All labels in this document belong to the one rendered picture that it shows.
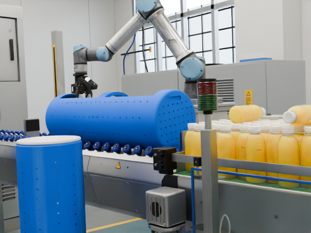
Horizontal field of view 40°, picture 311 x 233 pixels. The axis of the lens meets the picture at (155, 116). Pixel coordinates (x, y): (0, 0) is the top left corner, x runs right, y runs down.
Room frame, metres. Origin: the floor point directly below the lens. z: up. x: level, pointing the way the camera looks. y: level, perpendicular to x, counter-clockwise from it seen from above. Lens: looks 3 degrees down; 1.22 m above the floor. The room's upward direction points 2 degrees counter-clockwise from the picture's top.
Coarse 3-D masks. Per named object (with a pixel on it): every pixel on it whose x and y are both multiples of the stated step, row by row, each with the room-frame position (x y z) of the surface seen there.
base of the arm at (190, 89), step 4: (188, 84) 2.38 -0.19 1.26; (192, 84) 2.37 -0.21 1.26; (196, 84) 2.36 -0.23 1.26; (184, 88) 2.41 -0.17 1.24; (188, 88) 2.38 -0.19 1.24; (192, 88) 2.36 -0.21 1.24; (196, 88) 2.36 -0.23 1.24; (188, 92) 2.37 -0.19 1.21; (192, 92) 2.36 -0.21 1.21; (196, 92) 2.37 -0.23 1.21; (188, 96) 2.36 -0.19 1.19; (192, 96) 2.35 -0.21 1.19; (196, 96) 2.35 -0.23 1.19
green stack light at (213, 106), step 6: (198, 96) 1.35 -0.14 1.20; (204, 96) 1.33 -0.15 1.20; (210, 96) 1.33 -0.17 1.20; (216, 96) 1.34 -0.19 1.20; (198, 102) 1.35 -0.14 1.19; (204, 102) 1.33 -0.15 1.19; (210, 102) 1.33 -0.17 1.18; (216, 102) 1.34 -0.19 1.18; (198, 108) 1.35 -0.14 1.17; (204, 108) 1.33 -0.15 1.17; (210, 108) 1.33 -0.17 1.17; (216, 108) 1.34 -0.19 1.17
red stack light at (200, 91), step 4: (200, 84) 1.33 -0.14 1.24; (204, 84) 1.33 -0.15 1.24; (208, 84) 1.32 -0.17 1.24; (212, 84) 1.33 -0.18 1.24; (216, 84) 1.34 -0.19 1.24; (200, 88) 1.34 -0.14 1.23; (204, 88) 1.33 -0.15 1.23; (208, 88) 1.32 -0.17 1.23; (212, 88) 1.33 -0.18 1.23; (216, 88) 1.34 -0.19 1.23; (200, 92) 1.34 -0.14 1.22; (204, 92) 1.33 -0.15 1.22; (208, 92) 1.33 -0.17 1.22; (212, 92) 1.33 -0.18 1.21; (216, 92) 1.34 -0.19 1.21
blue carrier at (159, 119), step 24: (72, 96) 2.56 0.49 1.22; (120, 96) 2.26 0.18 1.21; (144, 96) 1.95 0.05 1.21; (168, 96) 1.89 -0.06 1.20; (48, 120) 2.41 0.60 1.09; (72, 120) 2.25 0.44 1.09; (96, 120) 2.11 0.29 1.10; (120, 120) 1.98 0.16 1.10; (144, 120) 1.87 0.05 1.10; (168, 120) 1.89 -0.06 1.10; (192, 120) 2.01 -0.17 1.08; (120, 144) 2.07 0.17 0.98; (144, 144) 1.94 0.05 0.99; (168, 144) 1.88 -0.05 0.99
